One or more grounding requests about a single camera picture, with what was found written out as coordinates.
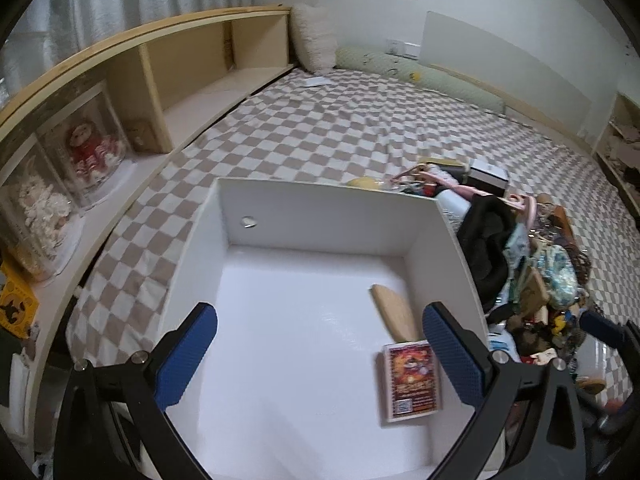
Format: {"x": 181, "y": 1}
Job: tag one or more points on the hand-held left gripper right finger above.
{"x": 452, "y": 355}

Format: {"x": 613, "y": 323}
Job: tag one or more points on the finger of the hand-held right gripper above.
{"x": 600, "y": 328}

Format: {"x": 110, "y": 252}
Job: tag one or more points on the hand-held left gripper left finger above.
{"x": 187, "y": 355}

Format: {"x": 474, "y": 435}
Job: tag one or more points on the white storage box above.
{"x": 280, "y": 310}

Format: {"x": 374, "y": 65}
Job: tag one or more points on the red printed card box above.
{"x": 412, "y": 380}

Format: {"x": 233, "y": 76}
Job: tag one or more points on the blue white packet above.
{"x": 498, "y": 344}

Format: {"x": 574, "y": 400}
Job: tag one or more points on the blue floral pouch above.
{"x": 557, "y": 275}

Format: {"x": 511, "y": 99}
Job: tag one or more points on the flat wooden piece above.
{"x": 395, "y": 310}

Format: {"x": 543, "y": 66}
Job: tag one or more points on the brown leather case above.
{"x": 564, "y": 222}

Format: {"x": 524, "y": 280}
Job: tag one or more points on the black cloth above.
{"x": 485, "y": 245}

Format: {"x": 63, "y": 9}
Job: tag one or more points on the yellow black printed card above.
{"x": 15, "y": 305}

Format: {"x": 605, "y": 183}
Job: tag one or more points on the wooden side shelf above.
{"x": 620, "y": 150}

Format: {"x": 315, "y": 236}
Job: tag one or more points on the black and white box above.
{"x": 487, "y": 176}

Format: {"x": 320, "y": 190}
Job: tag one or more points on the dark flat box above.
{"x": 445, "y": 163}

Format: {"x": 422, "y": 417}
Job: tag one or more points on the white plush doll display case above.
{"x": 37, "y": 210}

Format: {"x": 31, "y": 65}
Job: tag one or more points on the red bear doll display case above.
{"x": 87, "y": 145}

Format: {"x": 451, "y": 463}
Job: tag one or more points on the checkered blanket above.
{"x": 325, "y": 130}

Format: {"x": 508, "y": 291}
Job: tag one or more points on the long wooden shelf unit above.
{"x": 190, "y": 60}

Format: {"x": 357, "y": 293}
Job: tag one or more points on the green bolster pillow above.
{"x": 380, "y": 62}

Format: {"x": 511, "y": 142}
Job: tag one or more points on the white paper slip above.
{"x": 316, "y": 81}

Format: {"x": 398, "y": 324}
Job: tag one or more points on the fluffy white pillow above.
{"x": 314, "y": 37}

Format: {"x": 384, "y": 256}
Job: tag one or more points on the white wall board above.
{"x": 500, "y": 60}

